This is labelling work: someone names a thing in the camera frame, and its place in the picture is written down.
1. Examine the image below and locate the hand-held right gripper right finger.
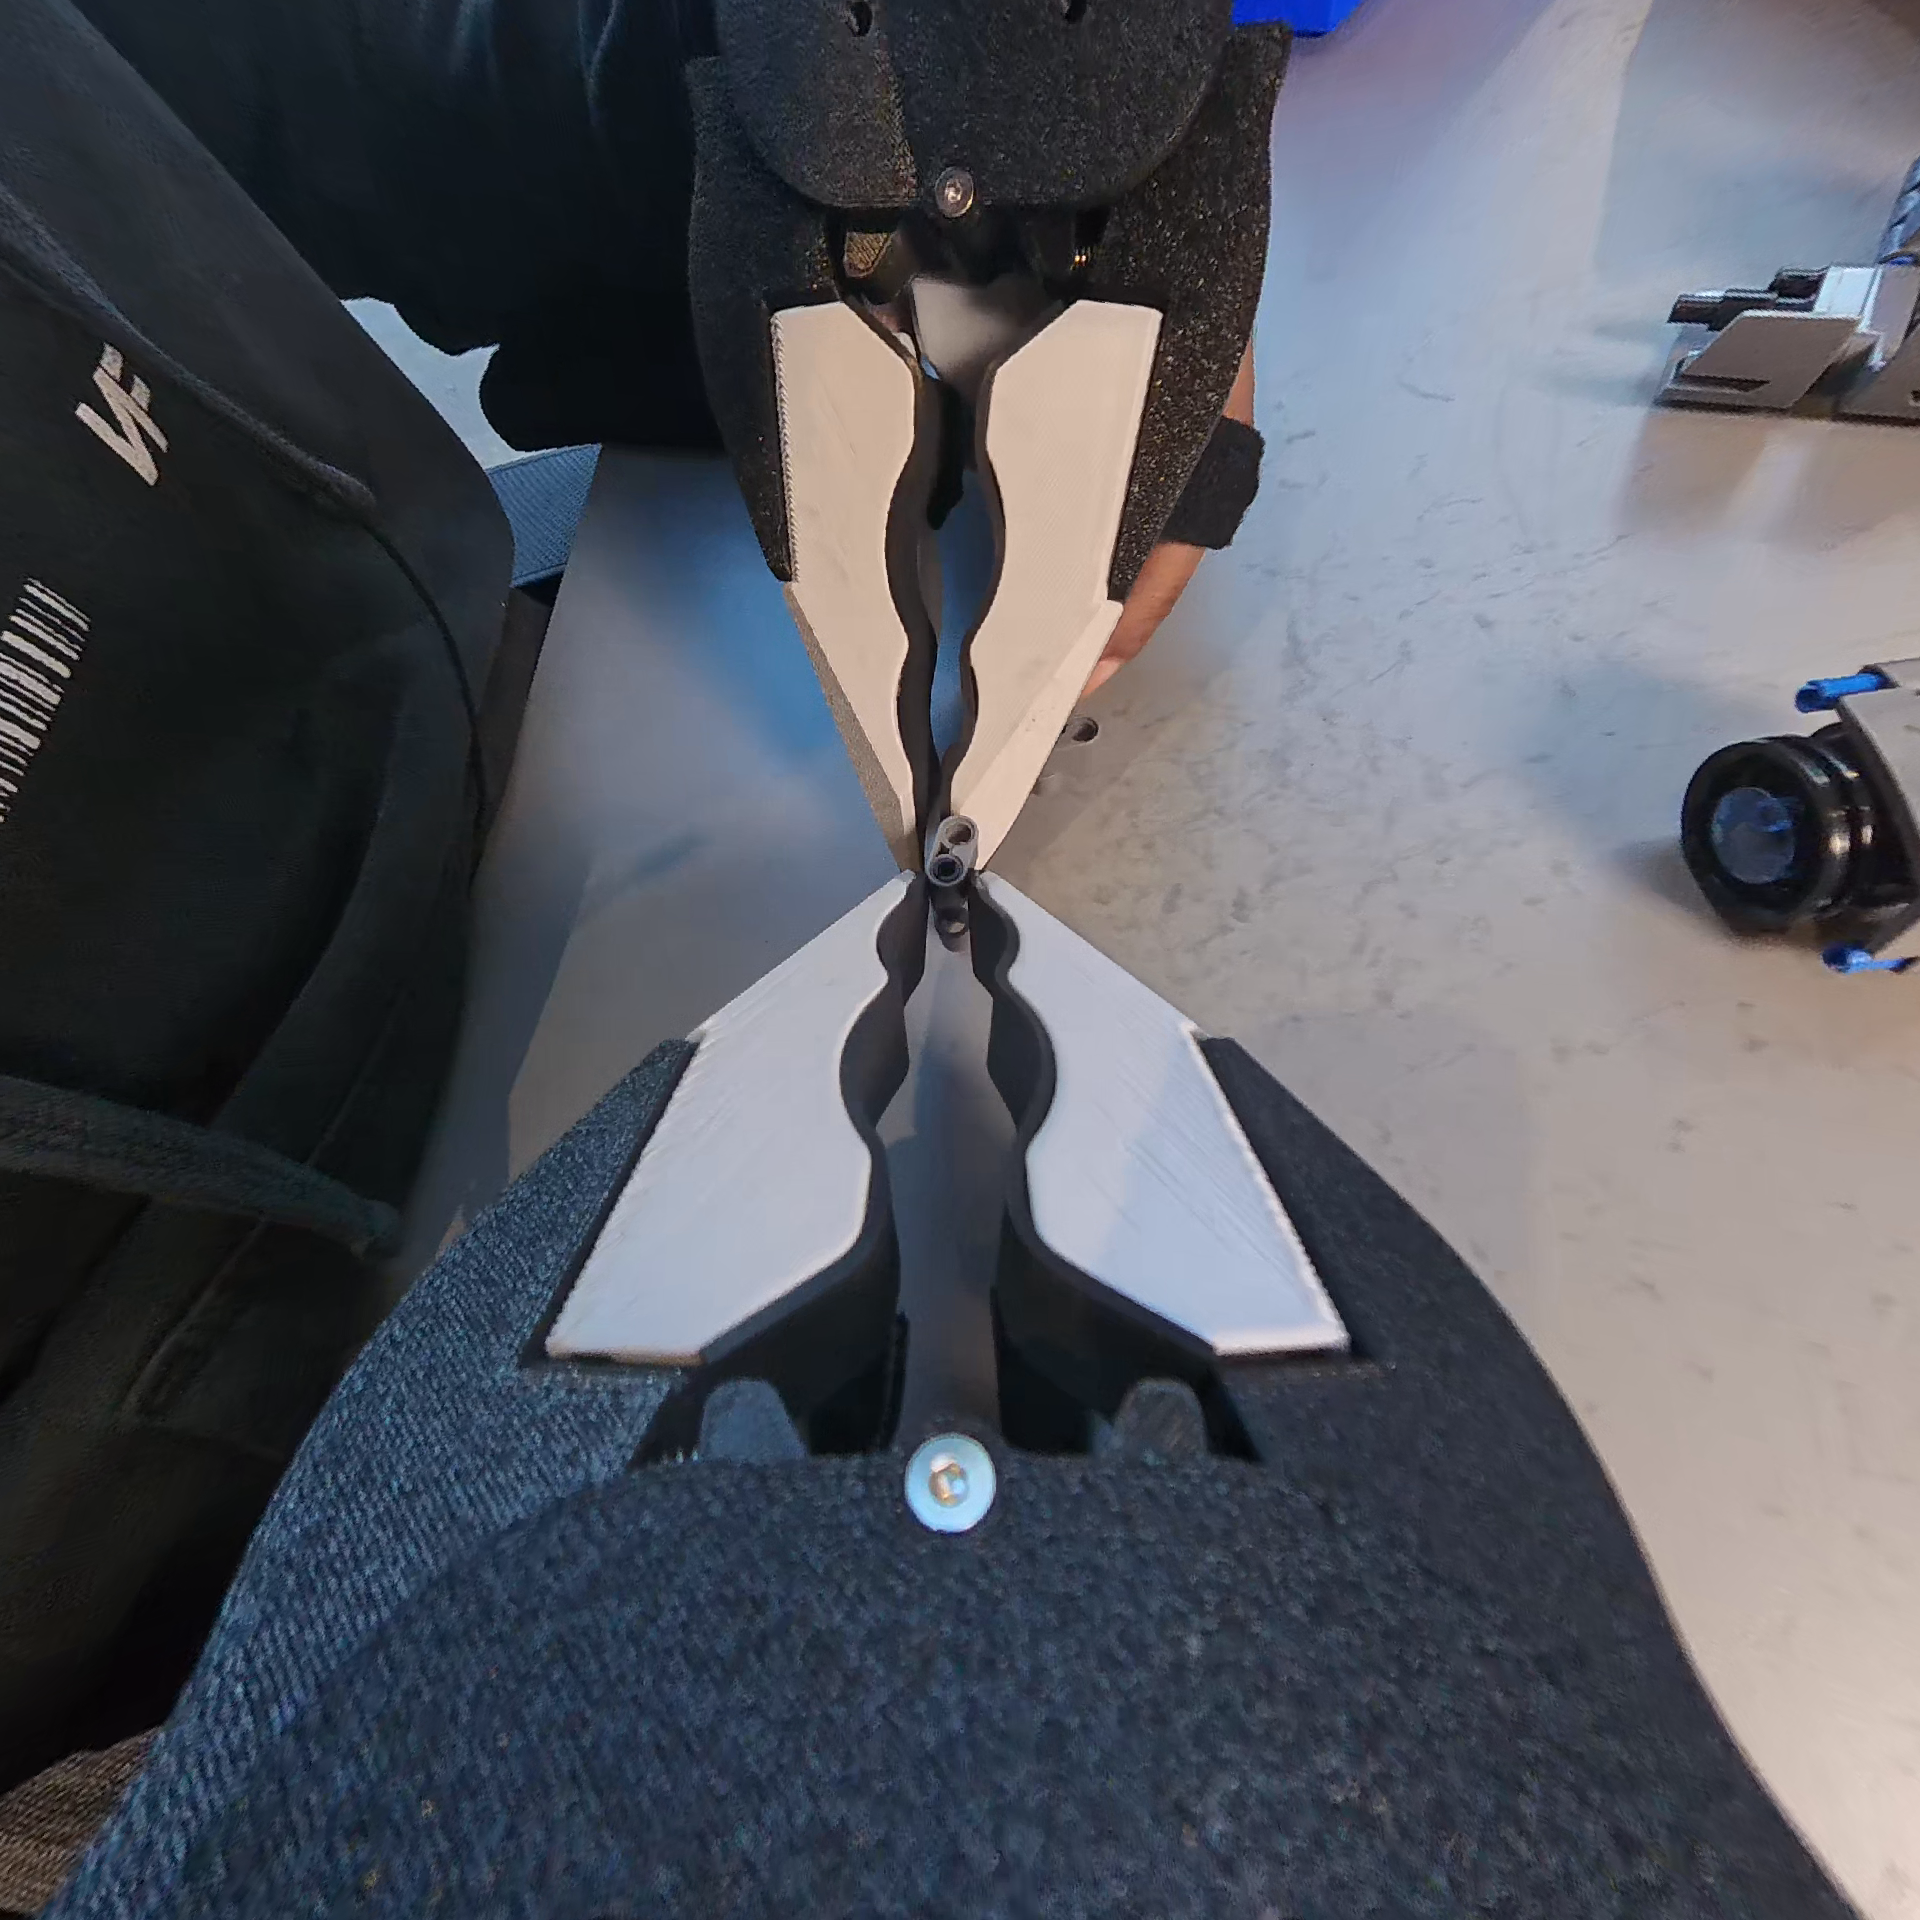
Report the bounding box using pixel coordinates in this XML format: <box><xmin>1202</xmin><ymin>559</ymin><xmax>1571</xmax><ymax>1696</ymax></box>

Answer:
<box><xmin>966</xmin><ymin>871</ymin><xmax>1348</xmax><ymax>1359</ymax></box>

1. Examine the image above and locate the person's black printed sweatshirt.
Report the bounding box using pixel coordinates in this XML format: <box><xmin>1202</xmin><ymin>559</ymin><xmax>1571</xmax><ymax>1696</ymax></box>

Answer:
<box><xmin>0</xmin><ymin>0</ymin><xmax>600</xmax><ymax>1787</ymax></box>

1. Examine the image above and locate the grey black wheel assembly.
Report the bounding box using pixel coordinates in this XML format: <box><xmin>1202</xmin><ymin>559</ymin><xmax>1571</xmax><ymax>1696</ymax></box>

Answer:
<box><xmin>1680</xmin><ymin>656</ymin><xmax>1920</xmax><ymax>976</ymax></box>

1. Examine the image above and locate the grey desk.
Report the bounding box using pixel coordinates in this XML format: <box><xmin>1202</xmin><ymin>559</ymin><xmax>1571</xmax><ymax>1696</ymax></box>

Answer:
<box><xmin>405</xmin><ymin>0</ymin><xmax>1920</xmax><ymax>1920</ymax></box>

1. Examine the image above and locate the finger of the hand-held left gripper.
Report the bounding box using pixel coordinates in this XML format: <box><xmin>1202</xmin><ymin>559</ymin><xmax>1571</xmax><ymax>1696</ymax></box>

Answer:
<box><xmin>768</xmin><ymin>292</ymin><xmax>950</xmax><ymax>871</ymax></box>
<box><xmin>943</xmin><ymin>302</ymin><xmax>1166</xmax><ymax>870</ymax></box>

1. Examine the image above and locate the grey mesh chair seat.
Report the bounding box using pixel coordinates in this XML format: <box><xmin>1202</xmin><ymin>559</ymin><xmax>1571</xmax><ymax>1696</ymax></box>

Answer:
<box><xmin>488</xmin><ymin>441</ymin><xmax>600</xmax><ymax>595</ymax></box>

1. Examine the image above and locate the grey brick block assembly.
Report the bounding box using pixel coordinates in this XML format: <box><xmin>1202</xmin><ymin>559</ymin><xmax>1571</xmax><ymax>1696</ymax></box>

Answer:
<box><xmin>1655</xmin><ymin>209</ymin><xmax>1920</xmax><ymax>426</ymax></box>

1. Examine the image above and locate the grey brick connector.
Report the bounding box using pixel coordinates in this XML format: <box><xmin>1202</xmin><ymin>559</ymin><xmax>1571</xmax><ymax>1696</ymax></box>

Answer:
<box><xmin>920</xmin><ymin>817</ymin><xmax>981</xmax><ymax>943</ymax></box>

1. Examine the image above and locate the person's left hand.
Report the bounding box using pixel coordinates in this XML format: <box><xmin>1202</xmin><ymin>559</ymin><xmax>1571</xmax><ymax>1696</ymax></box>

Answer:
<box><xmin>1080</xmin><ymin>535</ymin><xmax>1210</xmax><ymax>704</ymax></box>

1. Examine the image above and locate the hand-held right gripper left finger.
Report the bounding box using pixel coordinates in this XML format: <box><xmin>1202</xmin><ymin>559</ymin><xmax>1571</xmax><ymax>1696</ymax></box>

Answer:
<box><xmin>541</xmin><ymin>880</ymin><xmax>920</xmax><ymax>1366</ymax></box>

